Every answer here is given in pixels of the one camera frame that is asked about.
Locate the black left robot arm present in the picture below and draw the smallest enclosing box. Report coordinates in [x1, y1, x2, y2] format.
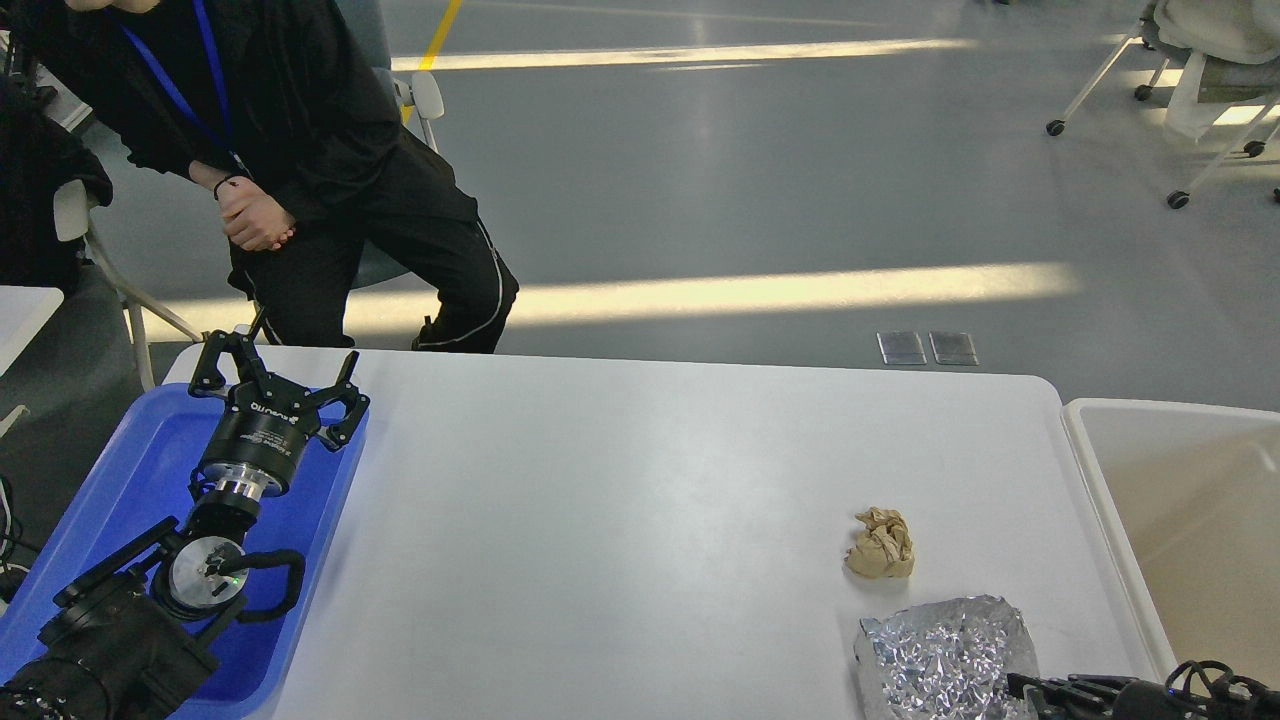
[3, 325, 371, 719]

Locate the grey seat chair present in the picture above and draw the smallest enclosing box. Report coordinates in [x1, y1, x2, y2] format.
[335, 0, 447, 291]

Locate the white rolling chair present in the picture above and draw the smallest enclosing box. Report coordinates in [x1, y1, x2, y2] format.
[1044, 1, 1277, 210]

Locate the blue plastic tray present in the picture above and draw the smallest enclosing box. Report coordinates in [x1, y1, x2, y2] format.
[1, 384, 366, 719]

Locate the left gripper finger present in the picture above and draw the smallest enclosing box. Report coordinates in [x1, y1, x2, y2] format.
[188, 307, 273, 400]
[303, 350, 371, 452]

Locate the white chair with black coat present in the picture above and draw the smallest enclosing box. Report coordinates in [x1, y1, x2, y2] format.
[1, 77, 202, 389]

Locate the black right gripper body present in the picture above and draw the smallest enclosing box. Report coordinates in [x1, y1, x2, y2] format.
[1110, 680, 1190, 720]

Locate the crumpled brown paper ball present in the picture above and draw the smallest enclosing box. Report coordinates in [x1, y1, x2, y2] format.
[844, 506, 916, 579]

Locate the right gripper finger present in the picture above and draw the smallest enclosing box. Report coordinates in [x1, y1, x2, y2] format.
[1006, 673, 1132, 703]
[1028, 702, 1111, 719]

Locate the blue lanyard badge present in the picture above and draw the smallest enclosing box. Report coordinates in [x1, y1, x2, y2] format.
[113, 1, 248, 174]

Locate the left metal floor plate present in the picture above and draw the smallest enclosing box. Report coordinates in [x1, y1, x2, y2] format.
[876, 331, 928, 366]

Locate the white side table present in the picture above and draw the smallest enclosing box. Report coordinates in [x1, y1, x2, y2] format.
[1, 284, 65, 375]

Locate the person in black clothes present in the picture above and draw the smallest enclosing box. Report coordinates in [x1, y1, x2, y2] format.
[10, 1, 518, 354]

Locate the aluminium foil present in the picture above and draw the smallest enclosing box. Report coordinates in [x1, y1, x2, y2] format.
[852, 594, 1041, 719]

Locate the white plastic bin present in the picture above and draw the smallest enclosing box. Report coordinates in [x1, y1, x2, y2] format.
[1062, 398, 1279, 687]

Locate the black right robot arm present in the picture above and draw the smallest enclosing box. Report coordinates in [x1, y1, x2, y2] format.
[1005, 660, 1279, 719]

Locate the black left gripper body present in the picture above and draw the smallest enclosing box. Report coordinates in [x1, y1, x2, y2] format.
[193, 378, 337, 498]

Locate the metal floor plate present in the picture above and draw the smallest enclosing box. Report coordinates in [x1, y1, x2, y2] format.
[929, 331, 980, 366]
[876, 331, 928, 366]

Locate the right metal floor plate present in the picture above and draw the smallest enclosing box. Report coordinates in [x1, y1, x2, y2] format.
[929, 331, 980, 366]

